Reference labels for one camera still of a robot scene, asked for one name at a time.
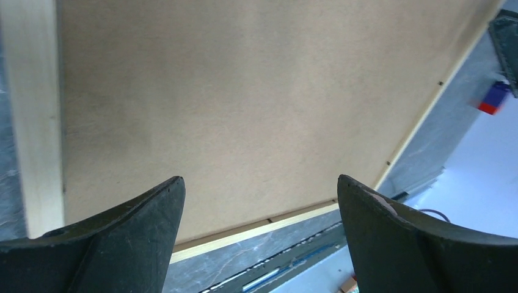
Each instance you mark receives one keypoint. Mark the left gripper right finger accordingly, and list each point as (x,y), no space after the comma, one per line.
(395,248)

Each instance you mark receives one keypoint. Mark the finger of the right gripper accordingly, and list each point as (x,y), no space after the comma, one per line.
(503,32)

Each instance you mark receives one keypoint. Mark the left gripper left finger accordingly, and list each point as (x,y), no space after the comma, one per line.
(124,249)

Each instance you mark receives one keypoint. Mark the wooden picture frame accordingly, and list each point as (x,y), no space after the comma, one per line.
(34,121)

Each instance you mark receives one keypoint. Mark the red purple block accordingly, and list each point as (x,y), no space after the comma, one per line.
(493,99)

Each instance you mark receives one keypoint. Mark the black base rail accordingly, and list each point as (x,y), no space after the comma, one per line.
(285,265)

